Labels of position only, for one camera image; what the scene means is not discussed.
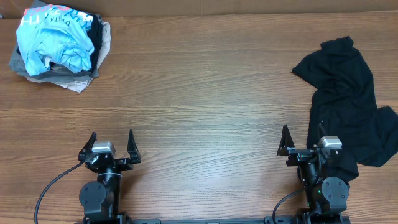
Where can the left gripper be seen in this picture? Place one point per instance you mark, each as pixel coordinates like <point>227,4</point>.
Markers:
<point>125,163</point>

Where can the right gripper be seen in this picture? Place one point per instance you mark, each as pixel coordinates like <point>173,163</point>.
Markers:
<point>300,155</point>

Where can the black t-shirt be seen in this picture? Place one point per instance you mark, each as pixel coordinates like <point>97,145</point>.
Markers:
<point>344,105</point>

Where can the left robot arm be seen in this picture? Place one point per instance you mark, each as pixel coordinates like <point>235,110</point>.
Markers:
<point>101,198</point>

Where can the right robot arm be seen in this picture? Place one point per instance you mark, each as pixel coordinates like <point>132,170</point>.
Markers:
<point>326,194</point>

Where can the beige garment in pile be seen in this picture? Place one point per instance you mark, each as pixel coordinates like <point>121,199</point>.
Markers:
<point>78,81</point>

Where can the black garment in pile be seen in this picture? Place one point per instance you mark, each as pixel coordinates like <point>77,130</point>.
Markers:
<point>96,37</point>

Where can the light blue printed t-shirt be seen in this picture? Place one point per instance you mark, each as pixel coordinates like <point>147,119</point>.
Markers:
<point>55,34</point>

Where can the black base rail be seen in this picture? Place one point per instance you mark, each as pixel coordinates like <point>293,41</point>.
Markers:
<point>266,220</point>

